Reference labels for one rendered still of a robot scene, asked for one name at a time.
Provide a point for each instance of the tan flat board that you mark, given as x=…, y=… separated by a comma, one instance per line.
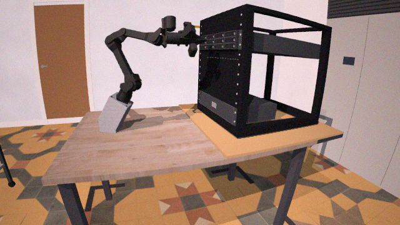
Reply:
x=232, y=147

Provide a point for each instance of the black metal rack frame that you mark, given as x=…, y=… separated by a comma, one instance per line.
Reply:
x=223, y=84

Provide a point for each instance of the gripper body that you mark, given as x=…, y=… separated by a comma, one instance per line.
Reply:
x=192, y=48

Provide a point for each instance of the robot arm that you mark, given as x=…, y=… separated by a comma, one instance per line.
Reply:
x=132, y=82

